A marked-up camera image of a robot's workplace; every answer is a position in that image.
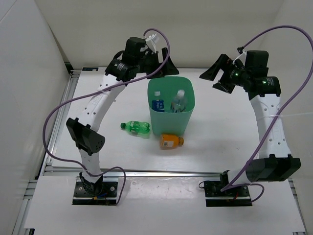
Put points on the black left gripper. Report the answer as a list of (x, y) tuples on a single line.
[(168, 69)]

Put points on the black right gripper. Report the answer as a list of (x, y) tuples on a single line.
[(211, 74)]

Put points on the blue label clear bottle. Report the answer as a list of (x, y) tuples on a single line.
[(158, 102)]

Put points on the white orange label clear bottle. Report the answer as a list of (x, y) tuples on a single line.
[(178, 103)]

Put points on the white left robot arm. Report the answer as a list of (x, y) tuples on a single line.
[(84, 128)]

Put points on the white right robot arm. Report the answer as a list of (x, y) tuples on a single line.
[(272, 160)]

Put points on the green plastic bin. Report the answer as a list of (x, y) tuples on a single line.
[(168, 122)]

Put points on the green soda bottle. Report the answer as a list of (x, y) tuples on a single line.
[(136, 128)]

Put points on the orange juice bottle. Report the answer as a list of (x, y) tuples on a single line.
[(169, 141)]

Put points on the blue white label sticker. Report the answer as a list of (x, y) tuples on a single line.
[(90, 69)]

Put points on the aluminium table edge rail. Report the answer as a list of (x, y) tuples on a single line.
[(56, 171)]

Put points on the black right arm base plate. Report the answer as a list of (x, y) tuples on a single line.
[(234, 197)]

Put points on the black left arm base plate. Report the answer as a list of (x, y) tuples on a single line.
[(104, 195)]

